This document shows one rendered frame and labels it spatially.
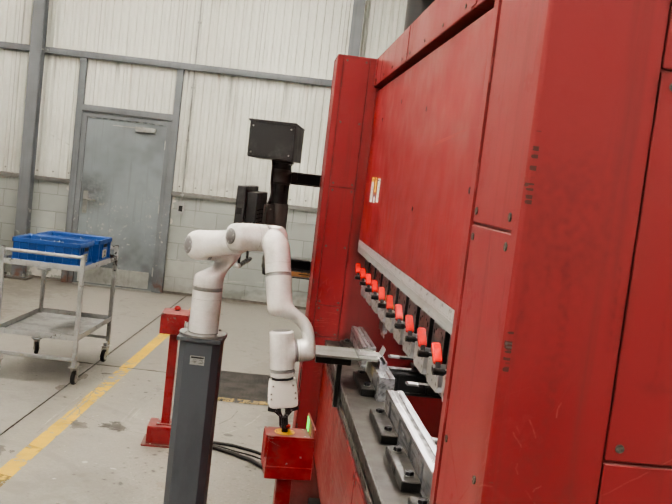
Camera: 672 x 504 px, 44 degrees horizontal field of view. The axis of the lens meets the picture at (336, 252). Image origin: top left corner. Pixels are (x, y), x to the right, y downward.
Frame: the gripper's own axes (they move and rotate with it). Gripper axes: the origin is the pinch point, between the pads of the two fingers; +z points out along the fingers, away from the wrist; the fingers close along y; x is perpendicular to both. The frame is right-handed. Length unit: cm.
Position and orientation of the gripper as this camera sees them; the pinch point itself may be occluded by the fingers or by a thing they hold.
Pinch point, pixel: (283, 421)
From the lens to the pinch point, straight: 291.7
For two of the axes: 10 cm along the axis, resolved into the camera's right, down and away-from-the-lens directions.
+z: 0.2, 10.0, 0.7
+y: -9.9, 0.3, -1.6
